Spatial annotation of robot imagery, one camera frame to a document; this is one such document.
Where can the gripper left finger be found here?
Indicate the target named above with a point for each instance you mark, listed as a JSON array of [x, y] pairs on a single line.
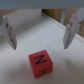
[[9, 34]]

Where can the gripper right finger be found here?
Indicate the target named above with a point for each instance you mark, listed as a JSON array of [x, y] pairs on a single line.
[[68, 36]]

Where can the pink block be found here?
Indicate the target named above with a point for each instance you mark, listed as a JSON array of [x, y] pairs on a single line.
[[40, 64]]

